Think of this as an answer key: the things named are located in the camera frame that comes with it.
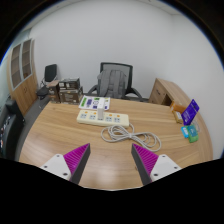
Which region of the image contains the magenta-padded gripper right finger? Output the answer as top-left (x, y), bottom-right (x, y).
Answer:
top-left (130, 143), bottom-right (183, 186)

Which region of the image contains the tan labelled box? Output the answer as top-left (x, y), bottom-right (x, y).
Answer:
top-left (172, 110), bottom-right (185, 125)

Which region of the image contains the black mesh office chair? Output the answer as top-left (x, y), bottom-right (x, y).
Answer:
top-left (87, 61), bottom-right (145, 101)

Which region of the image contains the purple standing pouch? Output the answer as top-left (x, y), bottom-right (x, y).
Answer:
top-left (181, 98), bottom-right (200, 126)

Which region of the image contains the blue packet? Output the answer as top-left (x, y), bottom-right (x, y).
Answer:
top-left (180, 125), bottom-right (191, 139)

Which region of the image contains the grey backpack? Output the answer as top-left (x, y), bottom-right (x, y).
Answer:
top-left (96, 68), bottom-right (128, 100)

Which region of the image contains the green packet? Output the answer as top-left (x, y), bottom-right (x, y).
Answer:
top-left (186, 123), bottom-right (200, 144)

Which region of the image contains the brown cardboard box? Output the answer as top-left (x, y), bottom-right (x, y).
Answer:
top-left (46, 79), bottom-right (61, 103)

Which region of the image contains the black bag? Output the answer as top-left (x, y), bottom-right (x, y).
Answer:
top-left (0, 98), bottom-right (26, 160)

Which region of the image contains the wooden drawer unit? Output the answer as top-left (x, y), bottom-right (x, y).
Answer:
top-left (148, 77), bottom-right (191, 108)

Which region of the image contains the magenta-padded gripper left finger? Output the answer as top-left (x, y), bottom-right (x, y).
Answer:
top-left (39, 142), bottom-right (92, 185)

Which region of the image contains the printed paper leaflet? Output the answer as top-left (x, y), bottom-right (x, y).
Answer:
top-left (78, 95), bottom-right (111, 112)

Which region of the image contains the wooden shelf cabinet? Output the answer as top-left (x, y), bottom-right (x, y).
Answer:
top-left (7, 38), bottom-right (40, 116)

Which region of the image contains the white coiled power cable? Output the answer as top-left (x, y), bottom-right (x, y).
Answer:
top-left (100, 122), bottom-right (163, 153)

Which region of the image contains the small black chair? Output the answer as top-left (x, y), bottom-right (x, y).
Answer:
top-left (35, 63), bottom-right (58, 101)

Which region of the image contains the orange box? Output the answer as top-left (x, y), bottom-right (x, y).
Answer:
top-left (169, 101), bottom-right (186, 114)

